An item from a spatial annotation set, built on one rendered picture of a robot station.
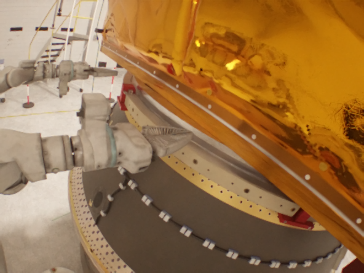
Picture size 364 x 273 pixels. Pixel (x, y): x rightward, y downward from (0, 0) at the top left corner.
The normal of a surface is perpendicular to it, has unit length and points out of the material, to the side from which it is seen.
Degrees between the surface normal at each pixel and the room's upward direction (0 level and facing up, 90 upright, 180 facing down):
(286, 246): 62
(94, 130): 77
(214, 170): 90
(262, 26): 89
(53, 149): 39
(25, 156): 54
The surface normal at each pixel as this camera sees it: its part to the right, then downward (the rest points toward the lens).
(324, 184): -0.77, 0.12
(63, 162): 0.64, 0.37
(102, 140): 0.65, 0.03
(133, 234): -0.40, -0.19
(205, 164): -0.53, 0.27
